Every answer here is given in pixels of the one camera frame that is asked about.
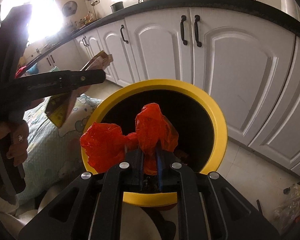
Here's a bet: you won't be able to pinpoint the left hand on gripper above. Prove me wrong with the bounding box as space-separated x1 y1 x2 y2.
0 120 29 166

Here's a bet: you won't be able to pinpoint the red plastic bag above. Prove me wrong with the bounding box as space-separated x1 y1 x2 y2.
80 103 179 176

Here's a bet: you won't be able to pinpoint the hello kitty light blue blanket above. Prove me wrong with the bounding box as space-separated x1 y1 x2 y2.
17 94 102 205

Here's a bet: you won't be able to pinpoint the yellow red snack box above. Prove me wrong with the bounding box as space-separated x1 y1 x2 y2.
45 50 113 128

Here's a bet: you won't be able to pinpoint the yellow rimmed trash bin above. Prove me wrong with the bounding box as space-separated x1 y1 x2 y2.
80 79 228 207

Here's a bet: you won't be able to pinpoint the black kitchen countertop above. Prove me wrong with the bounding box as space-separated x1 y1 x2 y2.
21 0 300 74

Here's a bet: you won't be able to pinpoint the wall mounted round fan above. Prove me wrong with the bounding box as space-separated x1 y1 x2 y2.
62 1 78 17

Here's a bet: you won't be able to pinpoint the condiment bottles on counter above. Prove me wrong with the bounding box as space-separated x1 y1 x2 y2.
75 11 96 29

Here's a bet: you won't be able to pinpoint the dark metal pot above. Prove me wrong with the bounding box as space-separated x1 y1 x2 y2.
110 1 124 13

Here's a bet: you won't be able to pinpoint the clear plastic bag on floor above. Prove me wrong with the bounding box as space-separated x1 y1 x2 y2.
271 184 300 235

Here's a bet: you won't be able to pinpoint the blue hanging basket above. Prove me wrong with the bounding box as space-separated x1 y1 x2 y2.
26 63 39 75

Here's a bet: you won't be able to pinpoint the white lower kitchen cabinets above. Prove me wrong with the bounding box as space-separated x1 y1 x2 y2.
38 8 300 175

